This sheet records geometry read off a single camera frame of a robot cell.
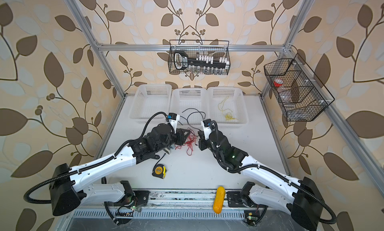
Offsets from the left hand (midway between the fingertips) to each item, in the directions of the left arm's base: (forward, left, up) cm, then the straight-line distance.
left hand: (189, 130), depth 73 cm
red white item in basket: (+26, -47, +10) cm, 55 cm away
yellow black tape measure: (-13, +16, -21) cm, 30 cm away
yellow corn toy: (-26, -15, -19) cm, 36 cm away
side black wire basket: (+16, -55, +11) cm, 58 cm away
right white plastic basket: (+36, -25, -22) cm, 49 cm away
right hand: (+1, -5, -3) cm, 6 cm away
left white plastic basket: (+43, +36, -24) cm, 61 cm away
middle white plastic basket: (+38, +2, -24) cm, 45 cm away
